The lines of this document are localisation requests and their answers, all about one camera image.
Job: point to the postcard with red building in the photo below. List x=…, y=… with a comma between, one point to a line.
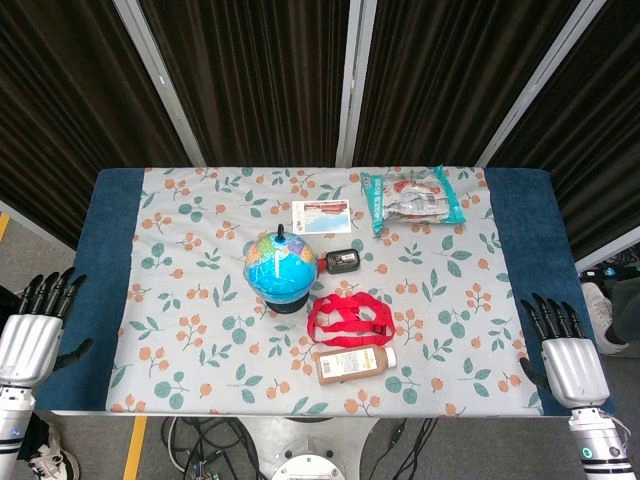
x=321, y=216

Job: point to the black white sneaker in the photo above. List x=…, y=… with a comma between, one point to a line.
x=47, y=457

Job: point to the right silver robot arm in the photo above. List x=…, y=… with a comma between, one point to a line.
x=602, y=442

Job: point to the dark brown curtain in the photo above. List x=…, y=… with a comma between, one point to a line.
x=260, y=75

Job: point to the dark blue table cover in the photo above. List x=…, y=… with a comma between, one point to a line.
x=100, y=280

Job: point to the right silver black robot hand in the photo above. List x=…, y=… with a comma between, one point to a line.
x=570, y=365

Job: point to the brown drink bottle white cap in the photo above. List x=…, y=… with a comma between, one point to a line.
x=350, y=365

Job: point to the teal clear snack bag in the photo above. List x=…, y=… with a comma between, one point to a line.
x=411, y=200

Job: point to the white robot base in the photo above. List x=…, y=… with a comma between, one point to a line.
x=310, y=447

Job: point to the small blue desk globe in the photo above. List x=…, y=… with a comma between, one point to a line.
x=280, y=272

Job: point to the small black device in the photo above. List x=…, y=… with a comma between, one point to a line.
x=342, y=261

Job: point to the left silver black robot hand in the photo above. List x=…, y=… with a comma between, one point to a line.
x=27, y=335

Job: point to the white partition frame post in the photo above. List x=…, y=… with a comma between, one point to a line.
x=532, y=82
x=354, y=82
x=160, y=82

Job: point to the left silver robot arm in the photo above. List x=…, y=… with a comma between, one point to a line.
x=12, y=425

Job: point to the floral grey tablecloth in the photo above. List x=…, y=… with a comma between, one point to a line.
x=320, y=295

